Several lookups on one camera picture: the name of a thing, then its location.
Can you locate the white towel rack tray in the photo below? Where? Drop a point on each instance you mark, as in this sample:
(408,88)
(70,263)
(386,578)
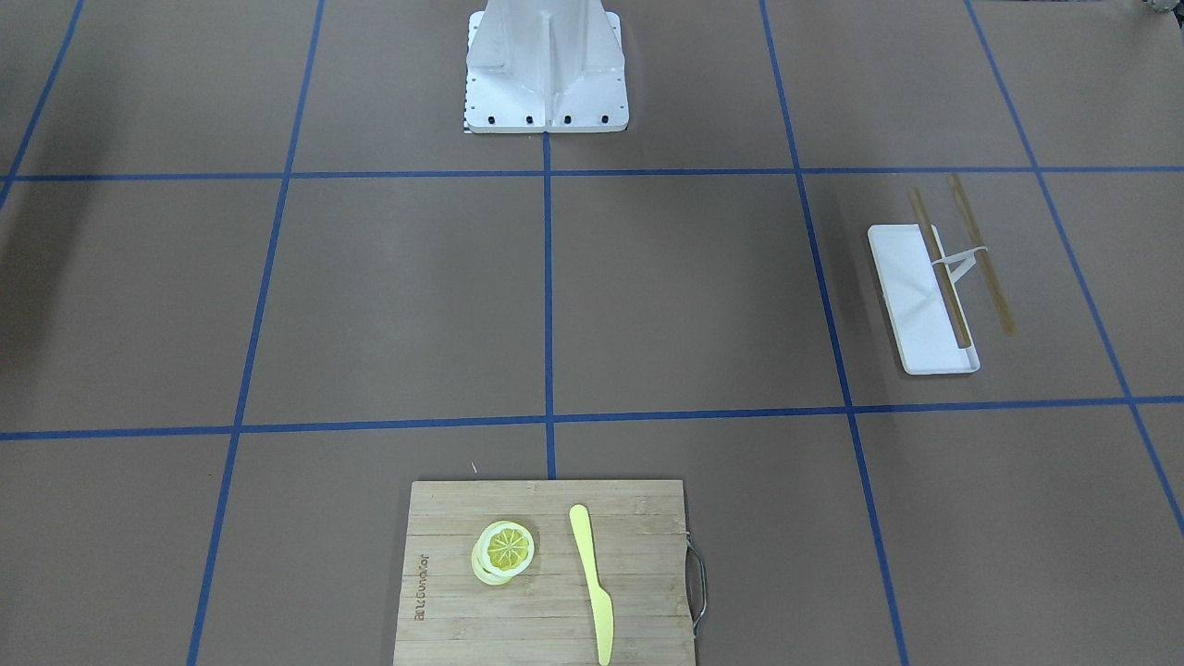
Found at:
(919,287)

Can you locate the bamboo cutting board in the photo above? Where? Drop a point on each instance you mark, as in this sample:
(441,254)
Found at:
(542,617)

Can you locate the yellow plastic knife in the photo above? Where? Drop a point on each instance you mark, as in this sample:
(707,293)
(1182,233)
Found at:
(600,600)

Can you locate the white pedestal column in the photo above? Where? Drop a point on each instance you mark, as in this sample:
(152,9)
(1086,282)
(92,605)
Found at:
(545,66)

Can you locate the yellow lemon slice toy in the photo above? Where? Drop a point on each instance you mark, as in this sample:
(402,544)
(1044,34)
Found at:
(503,551)

